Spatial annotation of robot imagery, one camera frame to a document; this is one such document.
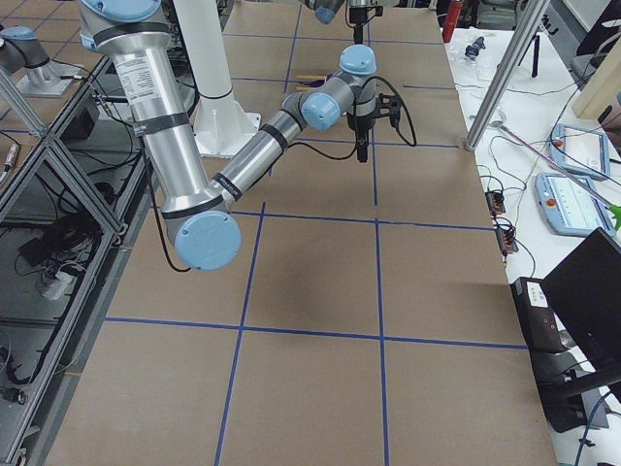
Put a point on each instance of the far blue teach pendant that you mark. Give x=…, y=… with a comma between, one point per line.
x=581, y=151

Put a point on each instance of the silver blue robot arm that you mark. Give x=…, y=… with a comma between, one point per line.
x=134, y=35
x=325, y=11

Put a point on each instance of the red cylinder bottle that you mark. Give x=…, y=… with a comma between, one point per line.
x=451, y=20

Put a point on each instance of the black monitor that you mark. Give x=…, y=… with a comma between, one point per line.
x=583, y=290

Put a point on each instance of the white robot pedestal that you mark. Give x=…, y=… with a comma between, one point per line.
x=221, y=125

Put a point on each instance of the near orange connector block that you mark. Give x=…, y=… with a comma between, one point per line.
x=505, y=234

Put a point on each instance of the far orange connector block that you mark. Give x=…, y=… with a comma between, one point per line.
x=495, y=200

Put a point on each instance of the near blue teach pendant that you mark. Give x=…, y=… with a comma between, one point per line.
x=569, y=209

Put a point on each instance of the white wooden towel rack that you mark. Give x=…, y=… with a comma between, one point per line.
x=307, y=82

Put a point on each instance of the aluminium frame post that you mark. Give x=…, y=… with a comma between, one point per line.
x=521, y=37

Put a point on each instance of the dark blue folded umbrella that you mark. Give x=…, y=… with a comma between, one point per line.
x=473, y=50

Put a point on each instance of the black computer box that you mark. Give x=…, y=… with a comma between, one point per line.
x=537, y=320

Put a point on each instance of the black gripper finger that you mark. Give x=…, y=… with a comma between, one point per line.
x=358, y=33
x=362, y=148

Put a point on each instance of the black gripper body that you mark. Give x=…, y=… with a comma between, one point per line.
x=357, y=20
x=363, y=124

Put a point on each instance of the blue teach pendant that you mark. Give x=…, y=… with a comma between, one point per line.
x=581, y=151
x=569, y=209

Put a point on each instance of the orange connector block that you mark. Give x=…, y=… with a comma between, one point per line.
x=505, y=234
x=495, y=200

